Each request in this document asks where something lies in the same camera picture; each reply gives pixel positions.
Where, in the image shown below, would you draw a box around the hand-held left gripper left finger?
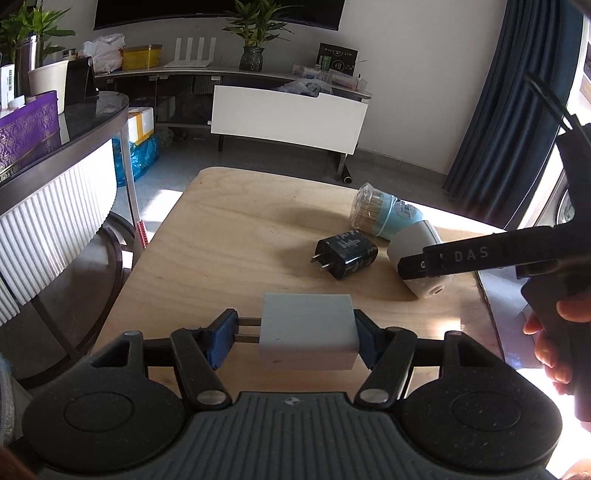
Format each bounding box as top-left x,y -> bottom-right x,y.
90,308 -> 241,409

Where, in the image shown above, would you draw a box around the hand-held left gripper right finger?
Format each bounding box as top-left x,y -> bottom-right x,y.
353,309 -> 504,411

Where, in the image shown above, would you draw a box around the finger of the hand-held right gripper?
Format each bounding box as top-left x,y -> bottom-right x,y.
398,226 -> 561,281

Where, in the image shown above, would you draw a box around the white plug charger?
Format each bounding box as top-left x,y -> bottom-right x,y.
235,292 -> 360,371

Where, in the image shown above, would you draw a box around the white mosquito repellent heater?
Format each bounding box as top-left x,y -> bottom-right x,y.
386,220 -> 455,301

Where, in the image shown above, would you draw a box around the person's right hand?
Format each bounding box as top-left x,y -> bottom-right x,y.
524,300 -> 591,397

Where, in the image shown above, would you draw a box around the black plug charger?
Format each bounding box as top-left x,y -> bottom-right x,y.
310,232 -> 379,280

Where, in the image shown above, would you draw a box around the dark blue curtain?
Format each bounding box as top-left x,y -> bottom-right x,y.
443,0 -> 585,232

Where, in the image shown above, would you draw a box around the blue toothpick jar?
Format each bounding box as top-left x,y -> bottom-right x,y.
349,182 -> 424,241

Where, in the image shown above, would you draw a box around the blue plastic bag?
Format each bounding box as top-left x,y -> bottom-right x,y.
112,134 -> 160,188

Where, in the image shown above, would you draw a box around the curved counter with ribbed front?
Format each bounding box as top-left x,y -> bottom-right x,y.
0,91 -> 139,384

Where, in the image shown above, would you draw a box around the white carton with yellow tape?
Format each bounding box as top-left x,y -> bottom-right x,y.
127,107 -> 155,146

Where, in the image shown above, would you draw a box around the TV stand with white panel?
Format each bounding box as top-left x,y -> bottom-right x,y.
95,65 -> 372,178

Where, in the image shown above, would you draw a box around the clear packets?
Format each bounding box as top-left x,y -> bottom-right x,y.
292,65 -> 368,90

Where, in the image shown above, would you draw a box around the dark gift box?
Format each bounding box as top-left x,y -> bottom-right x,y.
318,43 -> 360,77

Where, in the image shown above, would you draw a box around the crumpled pale bag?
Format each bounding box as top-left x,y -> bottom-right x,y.
277,78 -> 333,97

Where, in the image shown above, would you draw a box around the bamboo plant in black vase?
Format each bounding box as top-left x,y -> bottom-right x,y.
222,0 -> 296,72

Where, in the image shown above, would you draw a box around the purple patterned box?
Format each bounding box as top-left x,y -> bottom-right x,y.
0,90 -> 61,174

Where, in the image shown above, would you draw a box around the white router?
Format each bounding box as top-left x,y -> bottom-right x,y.
165,38 -> 218,69

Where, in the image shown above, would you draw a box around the yellow tin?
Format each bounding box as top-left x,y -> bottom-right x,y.
122,44 -> 163,71

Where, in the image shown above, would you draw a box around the black tablet stand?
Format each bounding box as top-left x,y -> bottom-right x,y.
65,55 -> 100,104

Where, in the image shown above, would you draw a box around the green plant in white pot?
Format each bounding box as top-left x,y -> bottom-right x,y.
0,0 -> 77,114

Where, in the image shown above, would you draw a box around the white plastic bag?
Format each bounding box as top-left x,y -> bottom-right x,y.
83,33 -> 126,75

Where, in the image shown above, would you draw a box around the black television screen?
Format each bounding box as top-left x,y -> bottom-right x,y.
93,0 -> 346,32

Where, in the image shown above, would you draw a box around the white labelled box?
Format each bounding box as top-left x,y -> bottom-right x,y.
0,65 -> 17,104

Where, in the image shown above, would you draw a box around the steel thermos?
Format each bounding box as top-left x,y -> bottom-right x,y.
14,37 -> 43,97

